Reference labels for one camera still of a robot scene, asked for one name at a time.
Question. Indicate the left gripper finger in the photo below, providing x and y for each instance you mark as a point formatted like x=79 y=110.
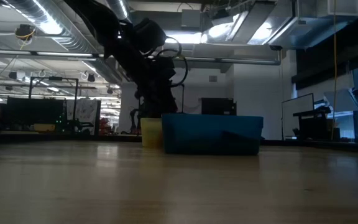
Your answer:
x=160 y=109

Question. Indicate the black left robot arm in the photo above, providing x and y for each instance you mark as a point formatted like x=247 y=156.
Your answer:
x=104 y=25

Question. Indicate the black background robot arm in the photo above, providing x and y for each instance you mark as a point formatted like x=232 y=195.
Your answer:
x=133 y=119

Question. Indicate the translucent yellow plastic bin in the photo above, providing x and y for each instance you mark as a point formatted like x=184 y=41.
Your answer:
x=151 y=130

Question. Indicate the ceiling light panel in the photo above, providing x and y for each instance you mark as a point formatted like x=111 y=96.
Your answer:
x=182 y=38

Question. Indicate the black monitor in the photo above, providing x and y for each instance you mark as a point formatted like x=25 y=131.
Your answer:
x=217 y=106

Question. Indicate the blue plastic bin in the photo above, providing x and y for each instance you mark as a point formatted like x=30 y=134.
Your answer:
x=213 y=133

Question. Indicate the grey ceiling box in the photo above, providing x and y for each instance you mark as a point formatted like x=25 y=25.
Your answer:
x=191 y=18

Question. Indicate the white drawn-on board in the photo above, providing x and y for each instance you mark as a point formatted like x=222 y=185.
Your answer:
x=85 y=112

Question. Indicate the grey ceiling pipe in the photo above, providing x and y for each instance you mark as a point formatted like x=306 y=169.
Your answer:
x=228 y=59

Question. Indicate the yellow box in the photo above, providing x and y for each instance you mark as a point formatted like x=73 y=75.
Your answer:
x=43 y=127

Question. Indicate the black monitor bank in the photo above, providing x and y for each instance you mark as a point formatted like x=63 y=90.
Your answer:
x=33 y=112

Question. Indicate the whiteboard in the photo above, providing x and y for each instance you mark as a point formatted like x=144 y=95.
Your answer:
x=297 y=115

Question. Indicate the black cart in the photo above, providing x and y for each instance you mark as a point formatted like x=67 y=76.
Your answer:
x=314 y=123

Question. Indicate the black station frame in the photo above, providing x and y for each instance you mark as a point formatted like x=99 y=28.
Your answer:
x=53 y=78
x=183 y=96

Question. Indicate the silver ventilation duct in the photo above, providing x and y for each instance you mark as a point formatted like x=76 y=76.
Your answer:
x=42 y=18
x=259 y=28

